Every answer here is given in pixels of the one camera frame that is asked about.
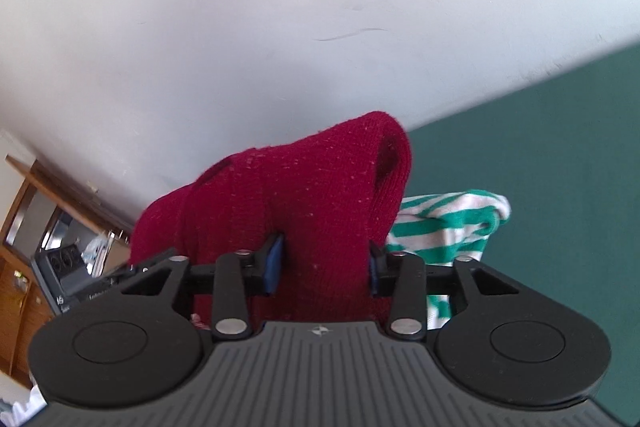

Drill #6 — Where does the blue white cloth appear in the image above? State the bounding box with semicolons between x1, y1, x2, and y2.
0;384;48;427

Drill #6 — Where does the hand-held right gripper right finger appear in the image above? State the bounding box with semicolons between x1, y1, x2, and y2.
369;241;522;341

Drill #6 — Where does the black stove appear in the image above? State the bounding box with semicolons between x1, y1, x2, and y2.
30;207;133;315

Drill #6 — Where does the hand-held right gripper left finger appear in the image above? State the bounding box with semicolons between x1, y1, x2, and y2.
121;234;287;341

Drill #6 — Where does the green white striped shirt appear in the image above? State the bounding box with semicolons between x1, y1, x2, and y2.
385;189;512;333

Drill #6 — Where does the red knit sweater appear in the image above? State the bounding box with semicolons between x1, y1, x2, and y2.
129;109;413;333

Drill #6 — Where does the wooden cabinet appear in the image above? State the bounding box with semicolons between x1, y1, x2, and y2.
0;152;136;388

